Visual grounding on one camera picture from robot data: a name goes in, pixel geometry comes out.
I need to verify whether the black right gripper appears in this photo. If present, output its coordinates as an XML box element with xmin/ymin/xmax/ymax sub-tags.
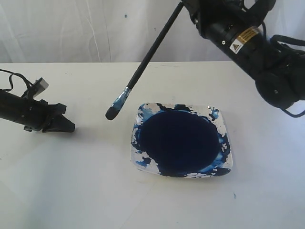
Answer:
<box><xmin>182</xmin><ymin>0</ymin><xmax>269</xmax><ymax>57</ymax></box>

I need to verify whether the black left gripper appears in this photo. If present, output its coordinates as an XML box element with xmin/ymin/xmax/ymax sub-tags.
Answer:
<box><xmin>19</xmin><ymin>99</ymin><xmax>75</xmax><ymax>133</ymax></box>

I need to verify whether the black paintbrush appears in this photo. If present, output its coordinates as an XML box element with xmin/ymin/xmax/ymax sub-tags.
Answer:
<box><xmin>105</xmin><ymin>1</ymin><xmax>183</xmax><ymax>120</ymax></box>

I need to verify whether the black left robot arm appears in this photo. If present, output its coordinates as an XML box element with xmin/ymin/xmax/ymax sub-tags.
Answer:
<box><xmin>0</xmin><ymin>90</ymin><xmax>75</xmax><ymax>133</ymax></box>

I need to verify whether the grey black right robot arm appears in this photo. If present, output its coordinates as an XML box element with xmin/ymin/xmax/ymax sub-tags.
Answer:
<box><xmin>183</xmin><ymin>0</ymin><xmax>305</xmax><ymax>110</ymax></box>

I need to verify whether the white paper sheet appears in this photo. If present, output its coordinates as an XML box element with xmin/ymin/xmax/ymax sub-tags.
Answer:
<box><xmin>0</xmin><ymin>115</ymin><xmax>154</xmax><ymax>229</ymax></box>

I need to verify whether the white backdrop cloth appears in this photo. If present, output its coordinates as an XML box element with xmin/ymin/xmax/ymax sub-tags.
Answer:
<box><xmin>0</xmin><ymin>0</ymin><xmax>305</xmax><ymax>63</ymax></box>

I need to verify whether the white square paint dish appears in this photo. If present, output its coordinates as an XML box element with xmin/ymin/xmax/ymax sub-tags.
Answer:
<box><xmin>131</xmin><ymin>103</ymin><xmax>233</xmax><ymax>178</ymax></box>

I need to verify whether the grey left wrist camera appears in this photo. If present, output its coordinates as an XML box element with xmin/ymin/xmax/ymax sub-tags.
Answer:
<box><xmin>30</xmin><ymin>77</ymin><xmax>49</xmax><ymax>97</ymax></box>

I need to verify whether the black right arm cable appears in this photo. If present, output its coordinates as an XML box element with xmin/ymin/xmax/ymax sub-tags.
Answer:
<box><xmin>238</xmin><ymin>0</ymin><xmax>305</xmax><ymax>118</ymax></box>

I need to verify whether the black left camera cable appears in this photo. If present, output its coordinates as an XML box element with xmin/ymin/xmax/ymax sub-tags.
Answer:
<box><xmin>0</xmin><ymin>69</ymin><xmax>34</xmax><ymax>96</ymax></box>

